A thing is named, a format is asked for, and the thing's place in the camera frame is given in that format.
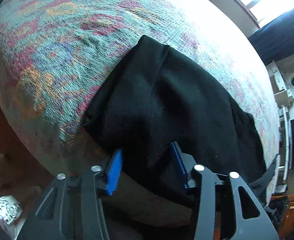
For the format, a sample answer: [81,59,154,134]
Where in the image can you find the black pants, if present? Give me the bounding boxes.
[83,36,274,206]

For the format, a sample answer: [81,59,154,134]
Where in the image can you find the white tv stand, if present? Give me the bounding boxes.
[276,106,292,192]

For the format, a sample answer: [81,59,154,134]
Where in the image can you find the wooden cabinet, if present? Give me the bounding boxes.
[271,194,294,239]

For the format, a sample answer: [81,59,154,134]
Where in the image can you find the white dressing table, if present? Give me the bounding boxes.
[266,61,293,108]

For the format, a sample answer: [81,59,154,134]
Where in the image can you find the floral bedspread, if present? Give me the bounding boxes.
[0,0,279,174]

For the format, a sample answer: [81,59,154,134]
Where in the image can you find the dark blue curtain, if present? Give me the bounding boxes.
[248,8,294,65]

